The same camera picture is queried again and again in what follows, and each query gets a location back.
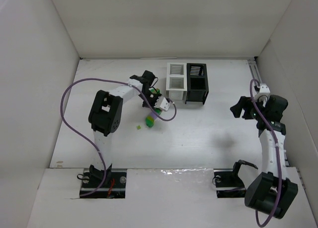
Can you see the green rounded brick in stack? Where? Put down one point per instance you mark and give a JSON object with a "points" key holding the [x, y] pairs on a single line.
{"points": [[154, 90]]}

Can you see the white slotted container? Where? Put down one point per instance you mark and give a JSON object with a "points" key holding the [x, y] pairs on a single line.
{"points": [[176, 81]]}

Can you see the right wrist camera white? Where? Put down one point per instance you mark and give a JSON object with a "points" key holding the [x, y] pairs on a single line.
{"points": [[262, 92]]}

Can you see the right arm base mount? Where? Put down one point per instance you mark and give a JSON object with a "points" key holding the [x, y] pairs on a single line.
{"points": [[227, 181]]}

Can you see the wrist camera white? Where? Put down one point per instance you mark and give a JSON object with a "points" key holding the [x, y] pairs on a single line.
{"points": [[262, 92], [163, 103]]}

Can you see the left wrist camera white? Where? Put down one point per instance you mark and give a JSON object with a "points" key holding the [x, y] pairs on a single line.
{"points": [[163, 103]]}

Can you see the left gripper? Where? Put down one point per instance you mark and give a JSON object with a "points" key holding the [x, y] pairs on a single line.
{"points": [[154, 99]]}

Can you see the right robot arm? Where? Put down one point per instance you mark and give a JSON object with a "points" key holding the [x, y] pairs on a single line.
{"points": [[272, 192]]}

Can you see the green rounded lego brick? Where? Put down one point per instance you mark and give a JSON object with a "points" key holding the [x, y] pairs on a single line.
{"points": [[149, 123]]}

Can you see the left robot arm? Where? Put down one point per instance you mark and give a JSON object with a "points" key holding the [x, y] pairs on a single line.
{"points": [[105, 116]]}

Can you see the black slotted container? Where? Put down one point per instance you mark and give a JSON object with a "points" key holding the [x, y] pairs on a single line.
{"points": [[197, 83]]}

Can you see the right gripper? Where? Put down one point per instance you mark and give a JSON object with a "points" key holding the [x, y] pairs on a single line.
{"points": [[244, 105]]}

